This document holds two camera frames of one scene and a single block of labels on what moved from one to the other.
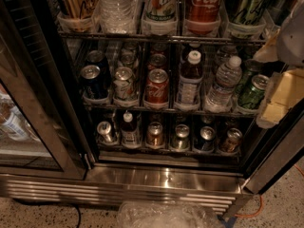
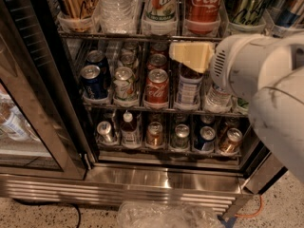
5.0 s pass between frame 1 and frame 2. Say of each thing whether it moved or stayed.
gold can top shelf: stayed
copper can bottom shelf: stayed
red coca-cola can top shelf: stayed
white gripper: moved
